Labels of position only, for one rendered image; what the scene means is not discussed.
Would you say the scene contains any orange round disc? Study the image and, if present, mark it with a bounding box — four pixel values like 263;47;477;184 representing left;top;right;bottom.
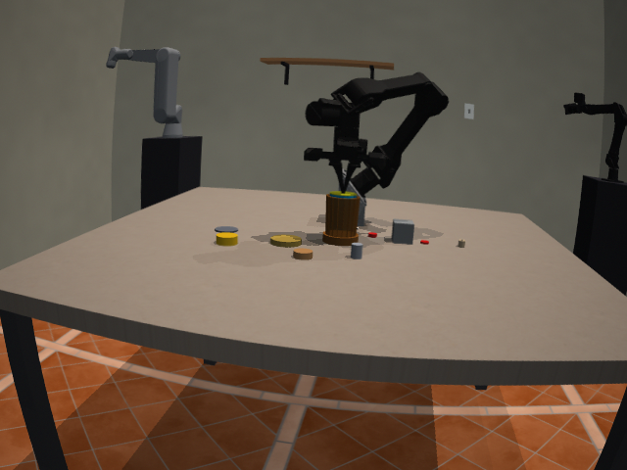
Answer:
293;249;313;260

